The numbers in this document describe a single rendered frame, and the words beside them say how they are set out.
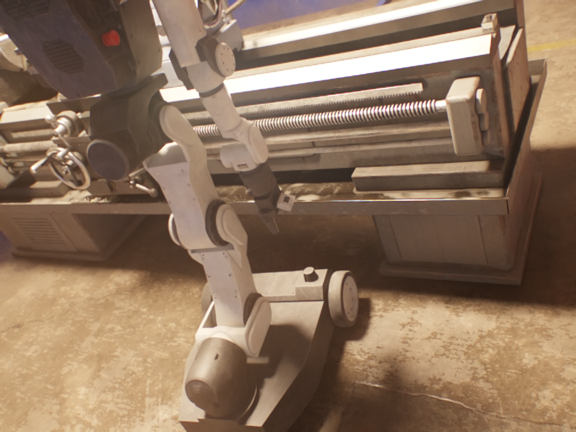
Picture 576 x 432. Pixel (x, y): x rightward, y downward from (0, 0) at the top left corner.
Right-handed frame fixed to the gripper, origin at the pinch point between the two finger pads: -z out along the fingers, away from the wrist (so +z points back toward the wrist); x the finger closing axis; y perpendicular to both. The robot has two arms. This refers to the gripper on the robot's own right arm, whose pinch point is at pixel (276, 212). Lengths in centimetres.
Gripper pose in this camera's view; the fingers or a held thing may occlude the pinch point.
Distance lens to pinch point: 165.5
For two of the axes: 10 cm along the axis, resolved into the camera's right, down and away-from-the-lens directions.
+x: 2.6, -7.2, 6.5
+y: -8.9, 0.8, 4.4
